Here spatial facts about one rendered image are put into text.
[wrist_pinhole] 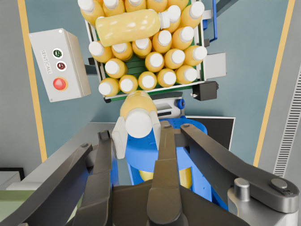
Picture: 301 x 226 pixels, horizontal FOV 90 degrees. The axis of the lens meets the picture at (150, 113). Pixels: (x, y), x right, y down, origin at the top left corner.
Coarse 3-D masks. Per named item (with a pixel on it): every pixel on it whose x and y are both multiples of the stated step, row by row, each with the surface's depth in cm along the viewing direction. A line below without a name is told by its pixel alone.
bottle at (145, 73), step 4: (144, 72) 52; (148, 72) 52; (140, 76) 52; (144, 76) 50; (152, 76) 51; (140, 80) 51; (156, 80) 53; (140, 84) 52; (144, 88) 52; (148, 88) 52; (152, 88) 53
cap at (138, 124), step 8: (136, 112) 21; (144, 112) 21; (128, 120) 21; (136, 120) 21; (144, 120) 21; (128, 128) 21; (136, 128) 21; (144, 128) 21; (136, 136) 21; (144, 136) 22
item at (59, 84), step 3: (57, 78) 45; (60, 78) 45; (54, 81) 45; (57, 81) 45; (60, 81) 45; (63, 81) 45; (54, 84) 45; (57, 84) 45; (60, 84) 45; (63, 84) 45; (57, 87) 45; (60, 87) 45; (63, 87) 45
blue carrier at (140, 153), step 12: (168, 120) 62; (180, 120) 59; (192, 120) 57; (204, 132) 45; (132, 144) 45; (144, 144) 43; (132, 156) 43; (144, 156) 40; (156, 156) 39; (180, 156) 39; (132, 168) 57; (144, 168) 42; (180, 168) 40; (192, 168) 41; (132, 180) 54; (192, 180) 43; (204, 180) 45; (204, 192) 46
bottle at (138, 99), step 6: (138, 90) 37; (132, 96) 27; (138, 96) 26; (144, 96) 27; (126, 102) 25; (132, 102) 24; (138, 102) 24; (144, 102) 24; (150, 102) 26; (120, 108) 27; (126, 108) 24; (132, 108) 23; (138, 108) 23; (144, 108) 24; (150, 108) 24; (156, 108) 27; (120, 114) 25; (126, 114) 24
